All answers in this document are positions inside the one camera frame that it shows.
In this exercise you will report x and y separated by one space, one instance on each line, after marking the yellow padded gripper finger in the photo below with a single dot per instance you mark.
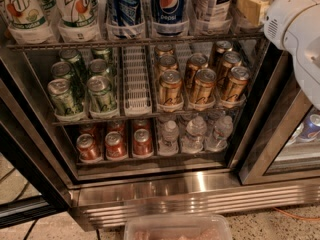
254 10

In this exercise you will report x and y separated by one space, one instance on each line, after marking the blue Pepsi bottle right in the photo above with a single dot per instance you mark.
168 16

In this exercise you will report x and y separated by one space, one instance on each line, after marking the blue pepsi bottle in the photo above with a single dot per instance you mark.
168 16
125 18

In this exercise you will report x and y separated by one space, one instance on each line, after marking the blue Pepsi bottle left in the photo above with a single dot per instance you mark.
125 18

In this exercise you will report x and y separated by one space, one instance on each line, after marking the clear water bottle right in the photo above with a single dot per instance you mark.
217 140

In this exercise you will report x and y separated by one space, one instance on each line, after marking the clear water bottle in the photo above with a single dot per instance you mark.
192 141
217 140
168 144

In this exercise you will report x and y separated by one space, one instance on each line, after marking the steel fridge cabinet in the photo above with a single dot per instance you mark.
264 164

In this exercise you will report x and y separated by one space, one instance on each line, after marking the clear water bottle middle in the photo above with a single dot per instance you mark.
192 141

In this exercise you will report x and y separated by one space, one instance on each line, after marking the clear water bottle left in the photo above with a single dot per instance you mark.
168 144

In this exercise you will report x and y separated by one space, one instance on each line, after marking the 7UP bottle right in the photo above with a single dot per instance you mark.
78 20

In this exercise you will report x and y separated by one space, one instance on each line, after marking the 7up bottle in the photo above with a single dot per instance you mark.
28 22
78 20

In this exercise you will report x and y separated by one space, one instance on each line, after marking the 7UP bottle left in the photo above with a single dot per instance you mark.
28 22

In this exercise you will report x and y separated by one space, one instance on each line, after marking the open fridge glass door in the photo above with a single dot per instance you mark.
24 146

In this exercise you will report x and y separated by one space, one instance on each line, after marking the gold can back right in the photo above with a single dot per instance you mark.
217 51

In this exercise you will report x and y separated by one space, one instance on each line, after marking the gold can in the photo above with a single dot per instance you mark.
162 49
229 60
195 62
167 62
170 83
235 83
217 51
203 85

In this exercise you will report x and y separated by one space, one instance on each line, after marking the gold can middle right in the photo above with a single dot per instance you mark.
229 60

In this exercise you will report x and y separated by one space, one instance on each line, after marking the gold can middle centre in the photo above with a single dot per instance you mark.
195 62

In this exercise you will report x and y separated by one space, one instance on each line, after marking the gold can front right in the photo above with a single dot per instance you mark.
235 83

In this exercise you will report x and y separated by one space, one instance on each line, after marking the gold can front middle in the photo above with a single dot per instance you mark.
203 85

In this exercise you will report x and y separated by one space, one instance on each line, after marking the gold can back left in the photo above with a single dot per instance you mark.
162 49

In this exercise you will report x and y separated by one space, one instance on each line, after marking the gold can middle left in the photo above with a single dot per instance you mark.
167 62

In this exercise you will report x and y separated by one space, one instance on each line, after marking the blue can behind glass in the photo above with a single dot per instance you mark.
311 128

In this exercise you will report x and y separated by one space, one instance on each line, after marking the gold can front left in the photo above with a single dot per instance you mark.
170 83

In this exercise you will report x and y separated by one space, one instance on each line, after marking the green can back right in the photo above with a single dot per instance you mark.
103 53

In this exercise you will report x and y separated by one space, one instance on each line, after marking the green can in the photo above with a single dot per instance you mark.
74 57
65 70
102 68
102 94
64 99
103 53

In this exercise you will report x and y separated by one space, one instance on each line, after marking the red can back right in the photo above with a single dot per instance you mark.
141 124

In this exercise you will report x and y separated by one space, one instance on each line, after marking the red can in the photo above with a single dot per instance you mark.
142 144
117 125
141 124
91 129
88 149
115 146

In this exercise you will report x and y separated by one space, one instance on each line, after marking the green can middle right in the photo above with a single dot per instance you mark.
102 68

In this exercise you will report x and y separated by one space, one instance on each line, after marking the red can front right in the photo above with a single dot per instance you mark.
142 144

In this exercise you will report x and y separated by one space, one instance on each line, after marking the green can front right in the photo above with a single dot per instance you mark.
102 94

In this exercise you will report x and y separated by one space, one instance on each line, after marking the red can back middle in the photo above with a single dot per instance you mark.
117 125

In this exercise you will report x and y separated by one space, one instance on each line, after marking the green can back left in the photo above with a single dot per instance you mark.
74 57

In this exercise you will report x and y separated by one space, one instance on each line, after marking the red can front middle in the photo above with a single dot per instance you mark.
115 146

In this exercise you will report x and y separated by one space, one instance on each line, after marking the green can middle left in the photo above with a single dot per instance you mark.
65 70

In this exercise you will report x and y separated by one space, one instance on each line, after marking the red can back left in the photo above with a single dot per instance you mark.
91 129

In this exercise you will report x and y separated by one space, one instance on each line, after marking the green can front left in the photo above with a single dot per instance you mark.
64 99

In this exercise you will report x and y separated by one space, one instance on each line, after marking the red can front left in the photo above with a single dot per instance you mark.
88 149

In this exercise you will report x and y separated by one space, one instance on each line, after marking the clear plastic bin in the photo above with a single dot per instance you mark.
178 227

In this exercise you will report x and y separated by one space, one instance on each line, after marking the top wire shelf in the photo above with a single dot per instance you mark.
134 42

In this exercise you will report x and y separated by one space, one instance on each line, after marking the wire shelf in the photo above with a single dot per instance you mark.
145 116
134 42

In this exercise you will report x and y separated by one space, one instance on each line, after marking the middle wire shelf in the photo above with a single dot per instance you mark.
145 116

